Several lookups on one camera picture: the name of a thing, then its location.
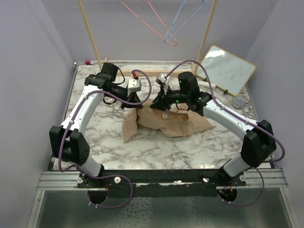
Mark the white board eraser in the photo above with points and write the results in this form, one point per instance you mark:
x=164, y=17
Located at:
x=203, y=84

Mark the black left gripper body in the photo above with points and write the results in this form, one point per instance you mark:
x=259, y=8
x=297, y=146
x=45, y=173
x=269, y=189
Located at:
x=132, y=95

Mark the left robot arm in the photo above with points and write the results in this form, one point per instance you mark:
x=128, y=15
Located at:
x=68, y=141

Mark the small clear dish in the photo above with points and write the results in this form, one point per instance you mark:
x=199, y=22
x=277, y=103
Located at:
x=239, y=101

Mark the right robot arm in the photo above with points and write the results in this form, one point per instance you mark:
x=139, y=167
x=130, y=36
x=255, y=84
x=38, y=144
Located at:
x=257, y=137

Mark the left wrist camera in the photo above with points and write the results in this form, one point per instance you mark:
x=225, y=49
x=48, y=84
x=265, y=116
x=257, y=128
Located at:
x=134, y=85

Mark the beige t shirt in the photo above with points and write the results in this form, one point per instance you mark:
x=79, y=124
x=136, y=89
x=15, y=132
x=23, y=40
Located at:
x=173, y=123

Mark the small whiteboard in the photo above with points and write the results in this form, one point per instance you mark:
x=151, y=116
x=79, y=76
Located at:
x=226, y=70

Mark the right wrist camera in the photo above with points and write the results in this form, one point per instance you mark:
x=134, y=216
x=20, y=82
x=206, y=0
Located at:
x=162, y=79

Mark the pink marker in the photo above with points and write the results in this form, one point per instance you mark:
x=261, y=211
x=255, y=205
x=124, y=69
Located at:
x=89, y=62

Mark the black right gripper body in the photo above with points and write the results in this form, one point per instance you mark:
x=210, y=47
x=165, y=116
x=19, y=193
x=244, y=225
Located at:
x=167, y=99

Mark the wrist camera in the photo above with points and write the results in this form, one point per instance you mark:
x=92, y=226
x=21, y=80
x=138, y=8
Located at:
x=134, y=85
x=162, y=79

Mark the aluminium table frame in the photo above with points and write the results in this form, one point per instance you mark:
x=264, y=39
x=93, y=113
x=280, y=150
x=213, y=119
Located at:
x=61, y=204

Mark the blue wire hanger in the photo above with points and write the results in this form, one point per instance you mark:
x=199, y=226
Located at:
x=184, y=14

